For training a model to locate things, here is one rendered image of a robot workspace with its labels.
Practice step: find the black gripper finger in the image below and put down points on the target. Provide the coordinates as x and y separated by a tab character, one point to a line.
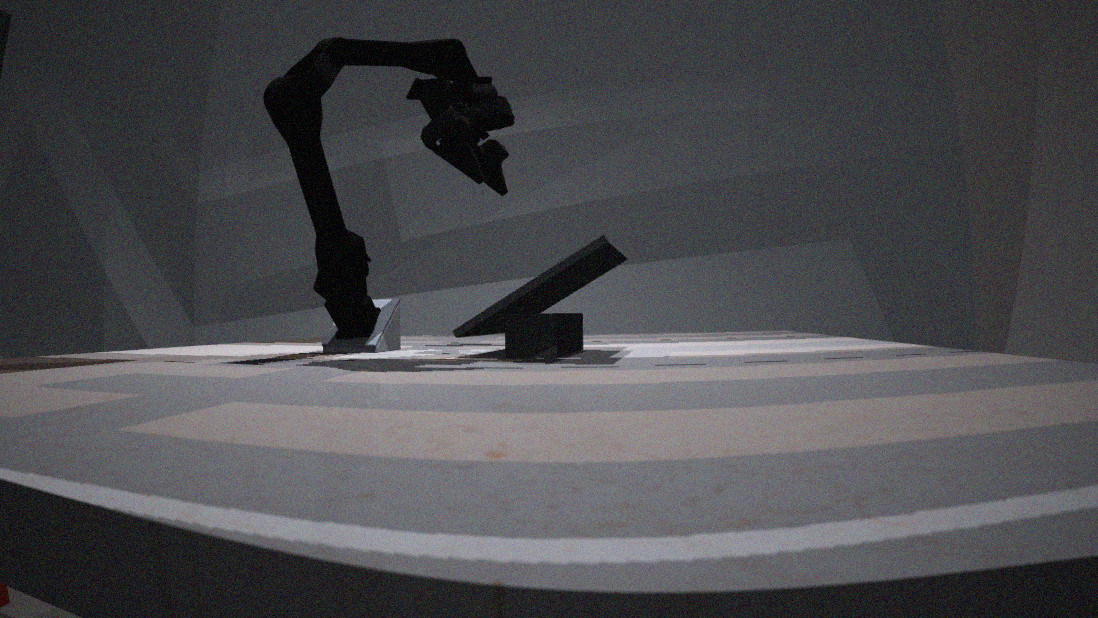
492	171
457	150

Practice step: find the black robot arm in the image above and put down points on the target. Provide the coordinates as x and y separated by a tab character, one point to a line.
293	102

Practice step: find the grey switch panel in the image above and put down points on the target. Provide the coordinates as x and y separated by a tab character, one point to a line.
531	335

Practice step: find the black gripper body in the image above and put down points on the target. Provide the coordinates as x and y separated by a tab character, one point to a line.
446	119

